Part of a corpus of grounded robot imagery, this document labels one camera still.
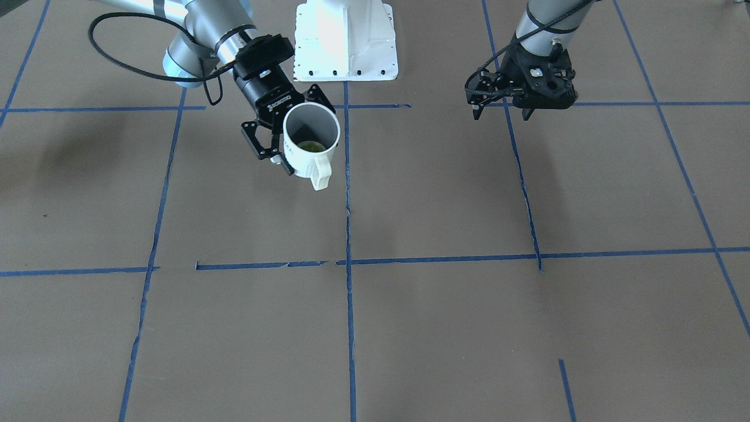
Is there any white ribbed HOME mug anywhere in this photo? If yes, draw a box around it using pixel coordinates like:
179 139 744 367
283 102 341 190

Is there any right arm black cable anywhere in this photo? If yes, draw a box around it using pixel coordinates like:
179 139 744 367
88 12 224 107

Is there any yellow lemon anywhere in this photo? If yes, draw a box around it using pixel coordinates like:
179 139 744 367
297 141 327 154

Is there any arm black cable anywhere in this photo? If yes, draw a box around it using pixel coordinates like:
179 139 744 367
466 0 598 94
88 12 224 107

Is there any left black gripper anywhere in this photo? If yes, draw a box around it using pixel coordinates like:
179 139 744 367
465 45 578 122

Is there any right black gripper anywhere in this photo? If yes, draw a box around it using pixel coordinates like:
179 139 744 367
233 35 336 176

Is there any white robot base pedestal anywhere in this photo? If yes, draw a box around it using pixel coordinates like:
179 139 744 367
293 1 399 82

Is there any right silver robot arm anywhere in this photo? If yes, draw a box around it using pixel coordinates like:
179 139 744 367
88 1 340 190

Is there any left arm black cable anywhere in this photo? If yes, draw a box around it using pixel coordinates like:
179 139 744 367
466 0 598 94

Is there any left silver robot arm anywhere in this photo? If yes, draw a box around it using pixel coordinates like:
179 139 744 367
463 1 594 121

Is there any brown paper table mat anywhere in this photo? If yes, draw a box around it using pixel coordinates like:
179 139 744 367
2 1 748 421

